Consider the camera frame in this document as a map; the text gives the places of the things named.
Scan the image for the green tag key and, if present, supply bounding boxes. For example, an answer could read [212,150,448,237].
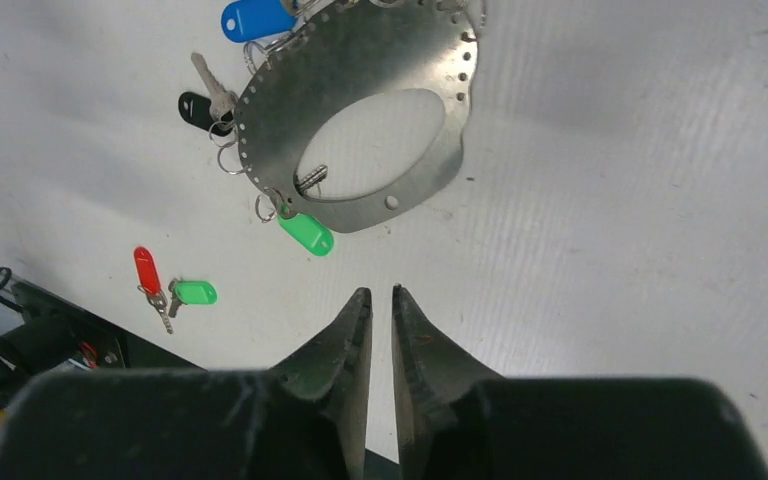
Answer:
[168,279,218,318]

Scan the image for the green tag on plate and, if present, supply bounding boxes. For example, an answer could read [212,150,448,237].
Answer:
[278,205,334,257]

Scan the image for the blue tag on plate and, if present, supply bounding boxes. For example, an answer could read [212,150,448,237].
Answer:
[220,0,296,44]

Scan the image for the black tag key on plate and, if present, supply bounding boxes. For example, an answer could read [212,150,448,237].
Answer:
[178,52,238,138]

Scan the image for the red tag key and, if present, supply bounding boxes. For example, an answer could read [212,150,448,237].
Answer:
[133,246,174,335]

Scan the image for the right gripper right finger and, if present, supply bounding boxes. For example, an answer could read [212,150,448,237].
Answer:
[391,284,502,479]

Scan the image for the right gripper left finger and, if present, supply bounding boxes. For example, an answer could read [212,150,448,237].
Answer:
[269,287,372,479]

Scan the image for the metal keyring plate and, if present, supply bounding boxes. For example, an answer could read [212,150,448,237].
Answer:
[233,1,483,233]

